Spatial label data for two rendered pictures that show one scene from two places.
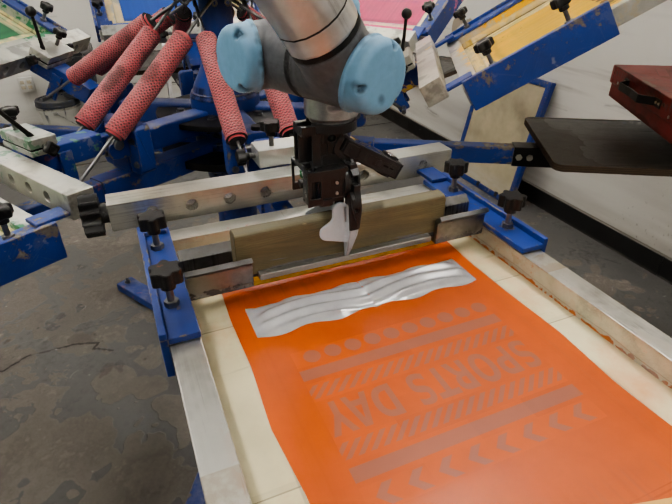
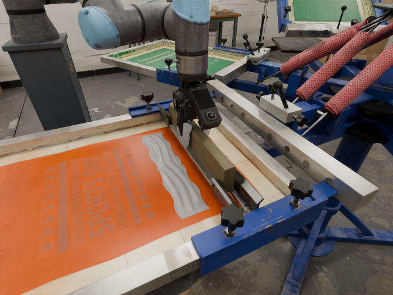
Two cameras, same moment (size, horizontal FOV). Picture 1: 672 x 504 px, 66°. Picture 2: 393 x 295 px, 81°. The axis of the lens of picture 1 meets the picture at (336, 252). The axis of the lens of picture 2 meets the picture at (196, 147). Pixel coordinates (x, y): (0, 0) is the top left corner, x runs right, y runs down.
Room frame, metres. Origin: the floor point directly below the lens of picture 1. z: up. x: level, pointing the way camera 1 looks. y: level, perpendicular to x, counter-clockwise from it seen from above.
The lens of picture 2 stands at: (0.70, -0.54, 1.39)
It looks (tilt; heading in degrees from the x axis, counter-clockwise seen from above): 37 degrees down; 88
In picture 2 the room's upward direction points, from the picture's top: straight up
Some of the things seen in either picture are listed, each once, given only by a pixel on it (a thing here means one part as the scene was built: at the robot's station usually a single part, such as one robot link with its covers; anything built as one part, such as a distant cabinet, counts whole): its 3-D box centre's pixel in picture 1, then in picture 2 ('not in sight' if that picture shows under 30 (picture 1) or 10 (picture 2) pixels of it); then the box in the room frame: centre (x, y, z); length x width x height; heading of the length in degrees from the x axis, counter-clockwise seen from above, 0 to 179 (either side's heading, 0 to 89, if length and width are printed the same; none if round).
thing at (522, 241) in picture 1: (476, 219); (261, 225); (0.84, -0.26, 0.97); 0.30 x 0.05 x 0.07; 23
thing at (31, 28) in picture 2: not in sight; (31, 23); (0.14, 0.41, 1.25); 0.15 x 0.15 x 0.10
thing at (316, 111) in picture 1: (332, 103); (190, 62); (0.70, 0.01, 1.23); 0.08 x 0.08 x 0.05
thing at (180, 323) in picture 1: (167, 288); (170, 110); (0.62, 0.25, 0.97); 0.30 x 0.05 x 0.07; 23
